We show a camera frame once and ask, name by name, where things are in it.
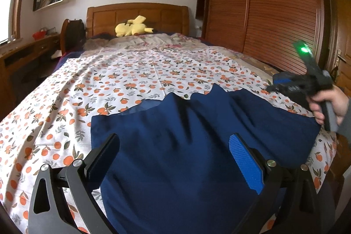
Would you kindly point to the navy blue suit jacket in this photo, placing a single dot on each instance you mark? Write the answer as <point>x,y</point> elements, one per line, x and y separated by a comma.
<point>178,154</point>

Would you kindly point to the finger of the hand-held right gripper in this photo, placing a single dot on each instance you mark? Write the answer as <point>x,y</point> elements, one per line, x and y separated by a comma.
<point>281,81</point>

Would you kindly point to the wooden desk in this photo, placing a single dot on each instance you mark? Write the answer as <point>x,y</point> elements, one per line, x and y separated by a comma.
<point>27,50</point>

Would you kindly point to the orange print bed sheet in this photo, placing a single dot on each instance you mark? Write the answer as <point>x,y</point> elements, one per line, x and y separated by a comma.
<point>109,77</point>

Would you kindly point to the person's right forearm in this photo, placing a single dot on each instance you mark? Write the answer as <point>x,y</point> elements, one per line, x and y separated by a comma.
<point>346,125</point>

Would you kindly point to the red bowl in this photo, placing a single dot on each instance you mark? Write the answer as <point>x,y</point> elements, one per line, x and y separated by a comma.
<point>39,36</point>

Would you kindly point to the wooden door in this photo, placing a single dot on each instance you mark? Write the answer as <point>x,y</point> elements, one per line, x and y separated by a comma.
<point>342,36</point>

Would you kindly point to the beige floral quilt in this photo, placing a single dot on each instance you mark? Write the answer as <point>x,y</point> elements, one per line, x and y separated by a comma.
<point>153,40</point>

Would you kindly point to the wooden chair with dark bag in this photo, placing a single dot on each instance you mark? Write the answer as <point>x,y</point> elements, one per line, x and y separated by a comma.
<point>74,34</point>

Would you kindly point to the person's right hand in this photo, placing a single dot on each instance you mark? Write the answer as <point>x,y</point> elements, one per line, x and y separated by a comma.
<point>336,102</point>

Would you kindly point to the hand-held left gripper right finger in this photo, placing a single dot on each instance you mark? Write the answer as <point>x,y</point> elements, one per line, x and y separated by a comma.
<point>246,165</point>

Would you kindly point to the yellow plush toy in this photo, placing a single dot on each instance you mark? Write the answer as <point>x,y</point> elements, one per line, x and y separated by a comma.
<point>131,28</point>

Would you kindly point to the wooden slatted wardrobe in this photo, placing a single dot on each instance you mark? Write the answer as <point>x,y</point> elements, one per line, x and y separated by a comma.
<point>260,3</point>

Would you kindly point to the wooden bed headboard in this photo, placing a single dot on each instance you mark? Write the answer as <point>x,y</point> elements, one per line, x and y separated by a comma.
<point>104,17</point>

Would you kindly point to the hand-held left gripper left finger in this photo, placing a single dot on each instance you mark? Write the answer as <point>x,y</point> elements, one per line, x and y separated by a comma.
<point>101,160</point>

